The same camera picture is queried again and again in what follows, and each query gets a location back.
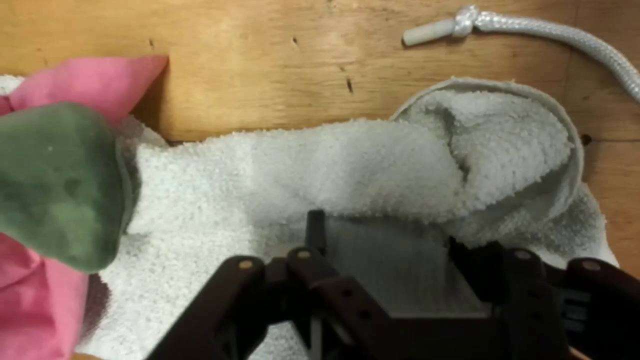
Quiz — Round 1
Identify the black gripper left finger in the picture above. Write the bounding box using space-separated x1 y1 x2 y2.
148 208 403 360

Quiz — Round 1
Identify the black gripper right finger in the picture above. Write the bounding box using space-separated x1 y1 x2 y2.
446 236 640 360

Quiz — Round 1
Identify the white terry towel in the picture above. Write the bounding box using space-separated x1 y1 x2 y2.
0 74 620 360

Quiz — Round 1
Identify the green cloth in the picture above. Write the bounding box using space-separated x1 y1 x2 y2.
0 102 134 277

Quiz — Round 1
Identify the white rope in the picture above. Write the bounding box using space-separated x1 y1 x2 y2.
400 4 640 104

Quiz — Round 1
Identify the pink cloth with orange print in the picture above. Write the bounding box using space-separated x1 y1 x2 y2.
0 55 170 360

